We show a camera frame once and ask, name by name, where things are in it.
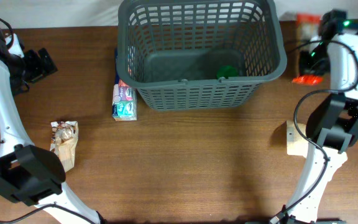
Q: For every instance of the small brown snack bag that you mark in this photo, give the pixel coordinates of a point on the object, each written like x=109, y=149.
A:
x=63, y=142

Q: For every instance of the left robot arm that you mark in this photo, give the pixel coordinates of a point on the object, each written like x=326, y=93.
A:
x=29, y=174

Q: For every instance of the multicolour tissue pack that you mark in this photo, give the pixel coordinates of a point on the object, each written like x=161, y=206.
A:
x=124, y=98

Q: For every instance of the green lid jar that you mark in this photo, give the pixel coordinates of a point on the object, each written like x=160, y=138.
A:
x=227, y=71

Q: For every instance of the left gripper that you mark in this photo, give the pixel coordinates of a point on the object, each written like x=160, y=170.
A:
x=39, y=70

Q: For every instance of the beige crumpled paper bag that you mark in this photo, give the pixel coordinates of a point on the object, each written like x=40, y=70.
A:
x=296, y=145

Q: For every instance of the grey plastic shopping basket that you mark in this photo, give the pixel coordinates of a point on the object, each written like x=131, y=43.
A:
x=170, y=51

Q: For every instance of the red orange pasta packet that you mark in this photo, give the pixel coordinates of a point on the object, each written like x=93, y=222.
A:
x=306, y=29

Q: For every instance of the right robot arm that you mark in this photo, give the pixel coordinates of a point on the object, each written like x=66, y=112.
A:
x=333, y=126

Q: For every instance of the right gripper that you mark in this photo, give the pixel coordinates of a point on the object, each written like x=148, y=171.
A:
x=306, y=69

